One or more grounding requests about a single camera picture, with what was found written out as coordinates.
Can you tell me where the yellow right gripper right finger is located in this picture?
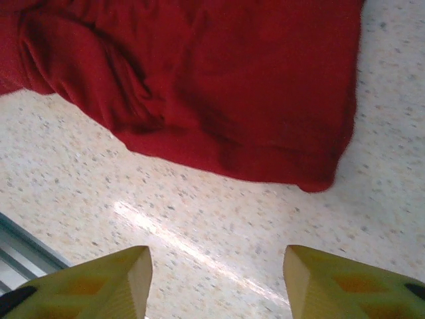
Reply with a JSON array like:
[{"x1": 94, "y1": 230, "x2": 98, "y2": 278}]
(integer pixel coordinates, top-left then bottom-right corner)
[{"x1": 284, "y1": 245, "x2": 425, "y2": 319}]

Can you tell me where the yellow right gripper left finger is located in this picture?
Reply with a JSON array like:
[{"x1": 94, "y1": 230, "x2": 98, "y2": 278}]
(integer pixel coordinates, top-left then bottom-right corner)
[{"x1": 0, "y1": 245, "x2": 153, "y2": 319}]

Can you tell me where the red t-shirt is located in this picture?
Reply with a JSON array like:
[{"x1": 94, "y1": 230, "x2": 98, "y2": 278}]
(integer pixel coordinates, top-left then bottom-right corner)
[{"x1": 0, "y1": 0, "x2": 367, "y2": 194}]

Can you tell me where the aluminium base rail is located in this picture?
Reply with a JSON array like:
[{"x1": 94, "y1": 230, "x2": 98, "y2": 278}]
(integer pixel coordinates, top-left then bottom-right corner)
[{"x1": 0, "y1": 211, "x2": 74, "y2": 295}]

